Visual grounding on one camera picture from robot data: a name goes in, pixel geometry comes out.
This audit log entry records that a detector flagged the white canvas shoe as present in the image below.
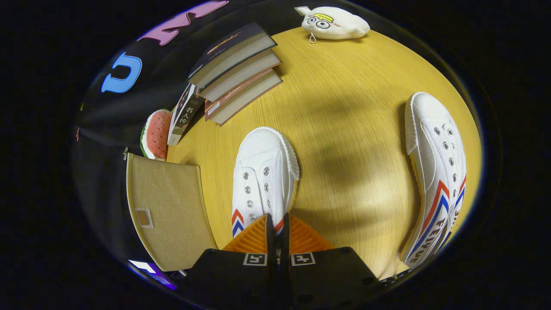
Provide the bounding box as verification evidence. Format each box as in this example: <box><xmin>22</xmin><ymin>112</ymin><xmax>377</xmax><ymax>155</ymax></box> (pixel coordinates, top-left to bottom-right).
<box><xmin>399</xmin><ymin>92</ymin><xmax>467</xmax><ymax>270</ymax></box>
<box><xmin>231</xmin><ymin>126</ymin><xmax>300</xmax><ymax>238</ymax></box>

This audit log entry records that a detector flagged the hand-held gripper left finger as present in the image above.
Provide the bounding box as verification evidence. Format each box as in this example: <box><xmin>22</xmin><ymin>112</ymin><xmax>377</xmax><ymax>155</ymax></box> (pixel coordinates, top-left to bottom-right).
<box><xmin>185</xmin><ymin>213</ymin><xmax>278</xmax><ymax>310</ymax></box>

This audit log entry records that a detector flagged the white cartoon plush pouch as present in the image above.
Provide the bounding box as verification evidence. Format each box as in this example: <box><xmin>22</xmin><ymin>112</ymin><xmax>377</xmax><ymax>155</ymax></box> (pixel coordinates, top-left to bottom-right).
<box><xmin>294</xmin><ymin>6</ymin><xmax>371</xmax><ymax>43</ymax></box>

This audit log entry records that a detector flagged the watermelon slice toy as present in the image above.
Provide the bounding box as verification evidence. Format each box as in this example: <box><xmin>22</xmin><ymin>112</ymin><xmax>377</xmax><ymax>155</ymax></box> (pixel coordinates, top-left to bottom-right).
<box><xmin>140</xmin><ymin>109</ymin><xmax>173</xmax><ymax>161</ymax></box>

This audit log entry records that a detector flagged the black cover book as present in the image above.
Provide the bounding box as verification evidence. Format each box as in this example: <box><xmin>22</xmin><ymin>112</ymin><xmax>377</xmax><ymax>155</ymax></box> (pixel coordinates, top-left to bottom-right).
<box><xmin>187</xmin><ymin>22</ymin><xmax>278</xmax><ymax>90</ymax></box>

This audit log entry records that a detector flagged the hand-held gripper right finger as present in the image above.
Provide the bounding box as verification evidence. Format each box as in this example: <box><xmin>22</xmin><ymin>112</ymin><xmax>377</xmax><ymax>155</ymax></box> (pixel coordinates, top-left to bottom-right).
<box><xmin>281</xmin><ymin>213</ymin><xmax>381</xmax><ymax>310</ymax></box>

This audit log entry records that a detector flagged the white portrait cover book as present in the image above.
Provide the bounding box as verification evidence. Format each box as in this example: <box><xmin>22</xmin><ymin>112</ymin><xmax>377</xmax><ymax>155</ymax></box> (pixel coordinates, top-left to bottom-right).
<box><xmin>167</xmin><ymin>83</ymin><xmax>205</xmax><ymax>146</ymax></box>

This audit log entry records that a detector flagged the maroon cover book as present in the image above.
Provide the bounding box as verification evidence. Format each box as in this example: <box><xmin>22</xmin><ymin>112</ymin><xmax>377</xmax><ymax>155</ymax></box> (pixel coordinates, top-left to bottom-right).
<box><xmin>204</xmin><ymin>69</ymin><xmax>284</xmax><ymax>127</ymax></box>

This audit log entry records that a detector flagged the beige fabric storage box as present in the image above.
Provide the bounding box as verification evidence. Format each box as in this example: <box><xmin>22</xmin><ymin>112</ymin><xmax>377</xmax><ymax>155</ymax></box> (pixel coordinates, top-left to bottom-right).
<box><xmin>126</xmin><ymin>153</ymin><xmax>218</xmax><ymax>272</ymax></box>

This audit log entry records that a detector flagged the brown spine book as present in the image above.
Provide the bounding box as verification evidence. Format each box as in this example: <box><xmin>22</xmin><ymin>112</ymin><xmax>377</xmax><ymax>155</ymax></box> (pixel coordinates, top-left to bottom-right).
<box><xmin>198</xmin><ymin>50</ymin><xmax>282</xmax><ymax>103</ymax></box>

